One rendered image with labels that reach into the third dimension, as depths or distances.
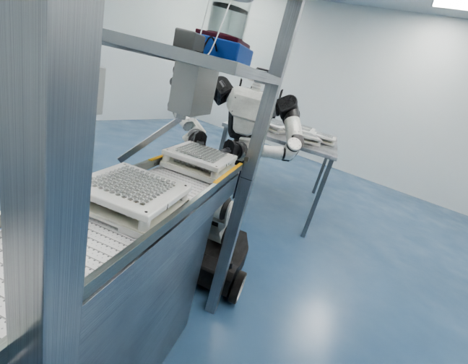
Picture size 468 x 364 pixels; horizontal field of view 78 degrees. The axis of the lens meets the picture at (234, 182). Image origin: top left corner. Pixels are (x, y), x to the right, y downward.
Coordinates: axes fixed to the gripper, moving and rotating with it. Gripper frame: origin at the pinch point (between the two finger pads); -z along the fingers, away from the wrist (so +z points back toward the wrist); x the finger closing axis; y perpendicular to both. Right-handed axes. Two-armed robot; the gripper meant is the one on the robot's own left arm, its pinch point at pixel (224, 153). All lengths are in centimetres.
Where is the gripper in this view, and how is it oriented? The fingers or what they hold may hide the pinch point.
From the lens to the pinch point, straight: 133.1
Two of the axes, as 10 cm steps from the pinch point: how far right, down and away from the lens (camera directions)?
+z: 4.2, -2.0, 8.8
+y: -8.7, -3.5, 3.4
